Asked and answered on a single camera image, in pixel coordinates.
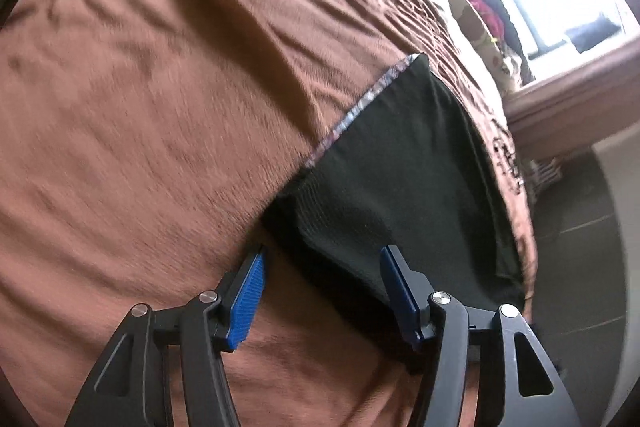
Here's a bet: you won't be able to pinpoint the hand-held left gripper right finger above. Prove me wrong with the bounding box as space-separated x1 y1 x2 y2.
379 244 583 427

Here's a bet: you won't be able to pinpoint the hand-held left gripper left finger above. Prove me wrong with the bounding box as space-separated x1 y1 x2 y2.
65 244 268 427

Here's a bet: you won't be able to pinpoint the black pants with sequin stripe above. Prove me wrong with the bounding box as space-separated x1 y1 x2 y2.
260 53 533 375

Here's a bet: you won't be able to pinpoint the white striped basket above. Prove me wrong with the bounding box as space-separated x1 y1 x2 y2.
525 156 564 188

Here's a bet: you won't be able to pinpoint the brown blanket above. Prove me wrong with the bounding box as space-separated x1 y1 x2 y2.
0 0 538 427

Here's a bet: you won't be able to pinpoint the patterned pillow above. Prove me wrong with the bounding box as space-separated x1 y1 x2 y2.
325 0 536 95

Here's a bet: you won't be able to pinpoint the pile of clothes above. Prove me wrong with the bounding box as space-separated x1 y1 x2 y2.
450 0 536 82

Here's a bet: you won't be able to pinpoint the dark box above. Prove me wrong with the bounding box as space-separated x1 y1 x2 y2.
566 18 624 54

